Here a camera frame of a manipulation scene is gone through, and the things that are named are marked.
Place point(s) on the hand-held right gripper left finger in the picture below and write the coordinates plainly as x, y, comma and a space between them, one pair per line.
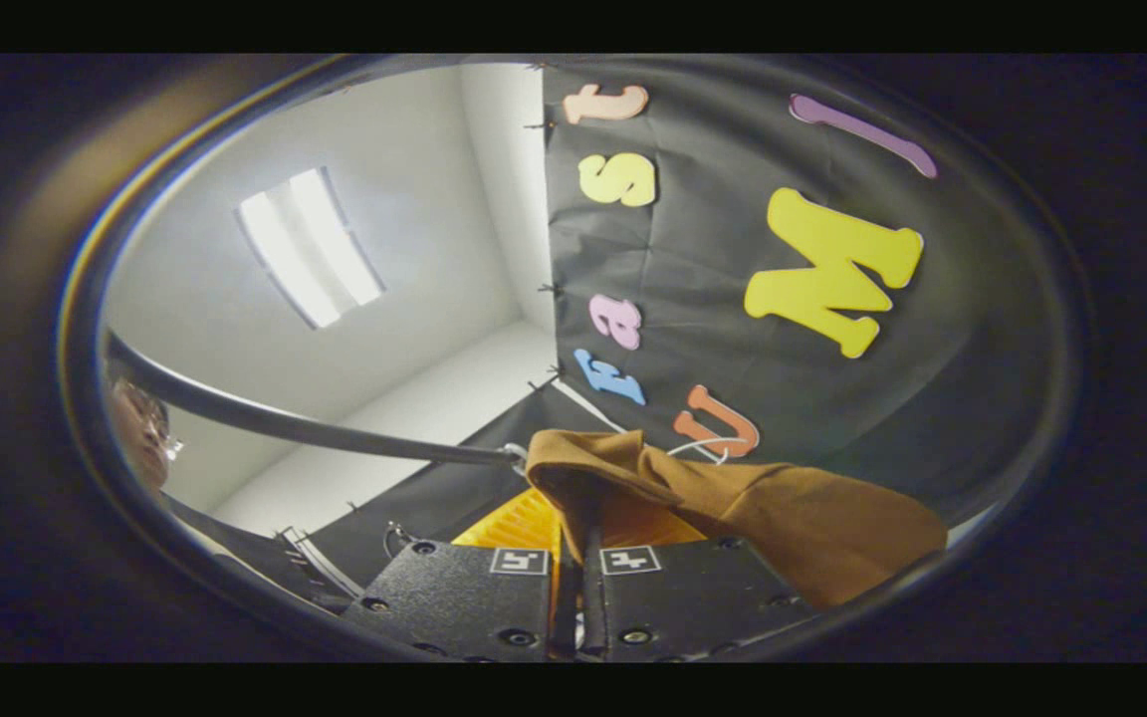
454, 597

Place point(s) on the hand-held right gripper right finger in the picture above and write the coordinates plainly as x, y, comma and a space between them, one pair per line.
693, 597

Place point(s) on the brown collared shirt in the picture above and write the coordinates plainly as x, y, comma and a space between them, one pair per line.
812, 528

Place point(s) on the black clothes rack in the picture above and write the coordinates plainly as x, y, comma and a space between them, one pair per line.
285, 420

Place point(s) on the black backdrop cloth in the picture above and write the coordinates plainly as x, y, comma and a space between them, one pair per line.
713, 299

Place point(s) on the person's eyeglasses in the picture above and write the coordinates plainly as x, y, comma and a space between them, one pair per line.
163, 430

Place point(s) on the person's head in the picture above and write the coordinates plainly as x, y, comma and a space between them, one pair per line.
140, 453

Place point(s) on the ceiling light panel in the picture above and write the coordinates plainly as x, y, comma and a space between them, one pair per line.
310, 247

